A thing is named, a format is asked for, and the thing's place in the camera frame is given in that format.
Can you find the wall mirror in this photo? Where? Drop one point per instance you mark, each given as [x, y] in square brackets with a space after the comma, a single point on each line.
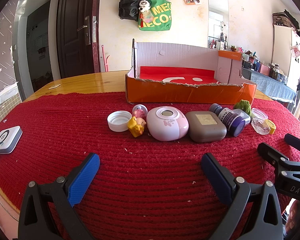
[217, 20]

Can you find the clear glass perfume bottle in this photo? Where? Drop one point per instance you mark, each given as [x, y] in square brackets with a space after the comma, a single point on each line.
[260, 128]

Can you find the yellow cap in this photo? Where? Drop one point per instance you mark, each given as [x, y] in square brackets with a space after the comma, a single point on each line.
[272, 128]

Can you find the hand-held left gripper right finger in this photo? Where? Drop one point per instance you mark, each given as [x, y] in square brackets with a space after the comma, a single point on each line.
[216, 180]

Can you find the person's right hand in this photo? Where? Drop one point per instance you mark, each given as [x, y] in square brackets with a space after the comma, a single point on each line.
[296, 216]

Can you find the red tassel charm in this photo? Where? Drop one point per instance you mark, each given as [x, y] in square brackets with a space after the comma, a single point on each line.
[143, 20]

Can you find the translucent round lid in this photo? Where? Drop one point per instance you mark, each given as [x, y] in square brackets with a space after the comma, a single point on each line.
[260, 113]

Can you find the green tote bag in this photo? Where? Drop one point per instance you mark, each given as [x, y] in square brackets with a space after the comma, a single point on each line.
[158, 17]

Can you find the pink round device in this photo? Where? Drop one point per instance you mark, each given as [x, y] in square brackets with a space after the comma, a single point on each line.
[168, 127]

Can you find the bags on wardrobe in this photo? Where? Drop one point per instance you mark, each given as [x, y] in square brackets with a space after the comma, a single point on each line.
[285, 18]

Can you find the grey-brown case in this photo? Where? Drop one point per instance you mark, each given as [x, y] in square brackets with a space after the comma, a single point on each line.
[206, 127]

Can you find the small white tag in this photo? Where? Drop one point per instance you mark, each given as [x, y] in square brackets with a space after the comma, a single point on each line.
[54, 87]

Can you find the pink rack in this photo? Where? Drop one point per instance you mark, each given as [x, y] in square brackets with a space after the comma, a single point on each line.
[105, 57]

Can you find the purple ink bottle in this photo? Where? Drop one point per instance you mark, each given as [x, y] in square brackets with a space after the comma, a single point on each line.
[228, 120]

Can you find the small clear plastic box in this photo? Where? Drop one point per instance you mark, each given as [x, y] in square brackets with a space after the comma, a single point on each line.
[244, 116]

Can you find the red knitted blanket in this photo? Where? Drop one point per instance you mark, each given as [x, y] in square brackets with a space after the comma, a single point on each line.
[150, 155]

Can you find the row of toiletries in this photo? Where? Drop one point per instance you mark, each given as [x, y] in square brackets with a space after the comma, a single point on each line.
[262, 66]

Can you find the grey cloth side table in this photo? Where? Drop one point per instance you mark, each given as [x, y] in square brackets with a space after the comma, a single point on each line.
[272, 86]

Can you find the green plush toy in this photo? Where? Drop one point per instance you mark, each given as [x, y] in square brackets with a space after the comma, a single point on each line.
[243, 105]

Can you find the yellow cartoon figurine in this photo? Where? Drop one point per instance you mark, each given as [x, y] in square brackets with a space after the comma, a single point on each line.
[136, 130]

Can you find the white bottle cap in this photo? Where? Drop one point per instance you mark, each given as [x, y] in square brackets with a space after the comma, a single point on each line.
[118, 121]

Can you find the black backpack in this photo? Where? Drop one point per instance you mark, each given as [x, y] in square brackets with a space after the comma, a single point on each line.
[130, 5]

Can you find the white plush dog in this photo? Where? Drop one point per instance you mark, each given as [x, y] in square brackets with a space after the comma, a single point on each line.
[144, 5]

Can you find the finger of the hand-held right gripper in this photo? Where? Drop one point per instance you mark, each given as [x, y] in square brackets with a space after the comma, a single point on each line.
[272, 155]
[296, 142]

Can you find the dark brown door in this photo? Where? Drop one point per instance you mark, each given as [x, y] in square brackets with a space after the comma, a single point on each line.
[72, 30]

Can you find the orange cardboard box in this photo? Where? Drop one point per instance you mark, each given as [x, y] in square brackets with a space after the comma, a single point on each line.
[177, 95]

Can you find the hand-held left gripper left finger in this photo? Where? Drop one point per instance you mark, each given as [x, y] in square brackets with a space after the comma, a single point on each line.
[85, 177]

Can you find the white square charger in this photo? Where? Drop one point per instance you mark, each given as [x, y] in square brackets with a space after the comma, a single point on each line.
[6, 138]

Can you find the pink pig toy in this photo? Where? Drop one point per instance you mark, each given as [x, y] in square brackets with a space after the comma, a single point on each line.
[140, 116]

